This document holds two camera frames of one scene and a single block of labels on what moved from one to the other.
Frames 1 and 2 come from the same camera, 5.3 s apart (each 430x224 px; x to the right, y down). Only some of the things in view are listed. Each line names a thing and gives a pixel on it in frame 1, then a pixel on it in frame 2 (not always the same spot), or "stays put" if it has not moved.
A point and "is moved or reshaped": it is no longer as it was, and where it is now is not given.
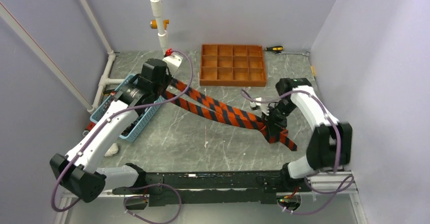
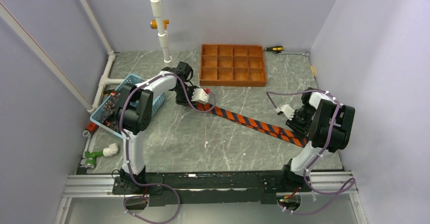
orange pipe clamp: [154, 25] stays put
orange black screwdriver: [275, 48] stays put
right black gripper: [275, 126] → [292, 124]
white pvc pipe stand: [155, 1] stays put
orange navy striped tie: [227, 114] is moved or reshaped
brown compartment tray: [232, 65] stays put
